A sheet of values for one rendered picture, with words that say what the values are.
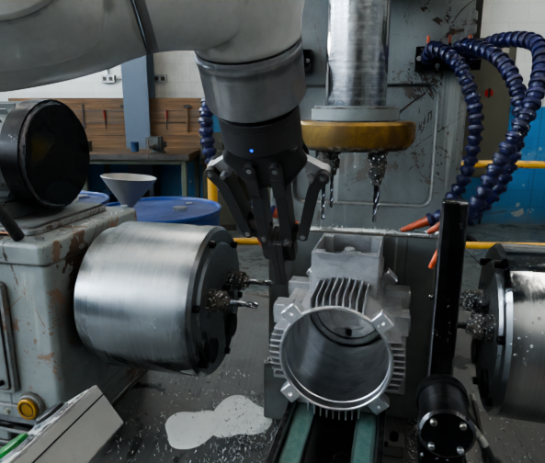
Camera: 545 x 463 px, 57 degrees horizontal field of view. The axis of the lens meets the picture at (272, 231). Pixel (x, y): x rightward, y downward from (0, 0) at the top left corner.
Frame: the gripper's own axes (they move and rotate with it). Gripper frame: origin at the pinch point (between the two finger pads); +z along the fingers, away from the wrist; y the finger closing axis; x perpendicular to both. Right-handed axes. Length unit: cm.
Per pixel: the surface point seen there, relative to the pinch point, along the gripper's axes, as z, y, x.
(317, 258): 12.6, -1.8, -11.5
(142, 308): 13.7, 22.4, -0.1
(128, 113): 225, 278, -398
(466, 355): 62, -31, -30
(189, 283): 11.3, 15.6, -3.6
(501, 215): 379, -133, -434
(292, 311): 13.3, 0.2, -1.9
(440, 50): -6.8, -17.9, -38.8
